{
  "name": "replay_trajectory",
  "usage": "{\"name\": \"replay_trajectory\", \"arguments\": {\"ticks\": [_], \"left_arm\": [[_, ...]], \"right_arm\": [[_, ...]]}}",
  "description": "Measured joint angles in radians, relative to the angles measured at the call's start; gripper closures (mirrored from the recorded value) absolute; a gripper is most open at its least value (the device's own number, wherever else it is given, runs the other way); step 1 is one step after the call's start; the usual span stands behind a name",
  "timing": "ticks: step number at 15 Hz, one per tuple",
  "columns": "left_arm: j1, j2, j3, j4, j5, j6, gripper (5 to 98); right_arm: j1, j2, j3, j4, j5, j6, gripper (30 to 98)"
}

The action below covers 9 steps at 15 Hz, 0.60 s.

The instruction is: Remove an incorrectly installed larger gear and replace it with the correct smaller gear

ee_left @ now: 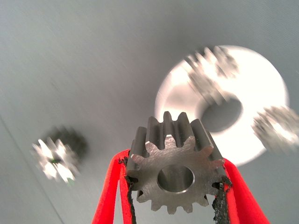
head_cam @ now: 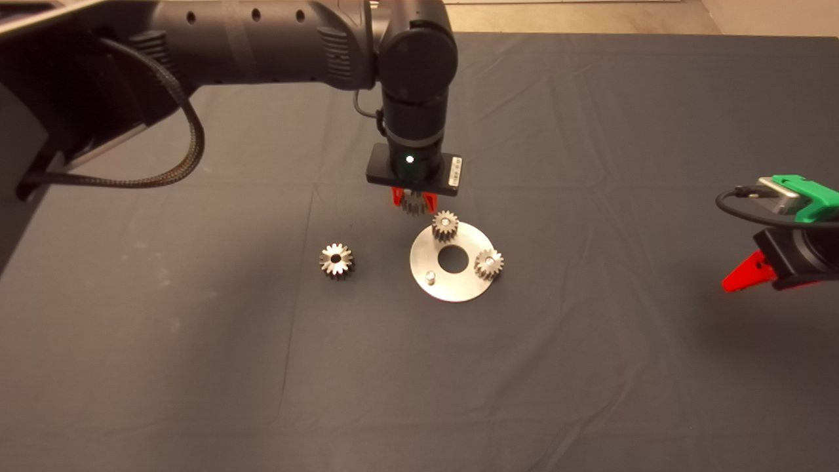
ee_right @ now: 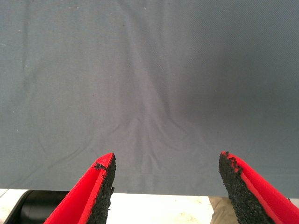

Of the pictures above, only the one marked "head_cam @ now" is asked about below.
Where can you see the green right camera mount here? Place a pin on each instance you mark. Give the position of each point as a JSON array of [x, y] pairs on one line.
[[813, 196]]

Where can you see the round metal plate with hole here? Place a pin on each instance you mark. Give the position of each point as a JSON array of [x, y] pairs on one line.
[[459, 285]]

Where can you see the larger steel gear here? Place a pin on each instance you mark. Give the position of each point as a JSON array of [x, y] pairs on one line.
[[336, 261]]

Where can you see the small steel gear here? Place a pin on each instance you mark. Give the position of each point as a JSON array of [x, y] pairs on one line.
[[414, 203], [489, 263], [445, 225]]

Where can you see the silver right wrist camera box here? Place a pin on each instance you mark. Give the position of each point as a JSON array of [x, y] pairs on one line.
[[780, 193]]

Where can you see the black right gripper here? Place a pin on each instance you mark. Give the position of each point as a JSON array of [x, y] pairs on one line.
[[803, 255]]

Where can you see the dark grey table cloth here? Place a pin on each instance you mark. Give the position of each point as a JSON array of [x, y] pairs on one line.
[[590, 131]]

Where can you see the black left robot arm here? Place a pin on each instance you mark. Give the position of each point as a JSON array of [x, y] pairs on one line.
[[262, 39]]

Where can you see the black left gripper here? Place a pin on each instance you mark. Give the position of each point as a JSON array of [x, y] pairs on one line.
[[377, 169]]

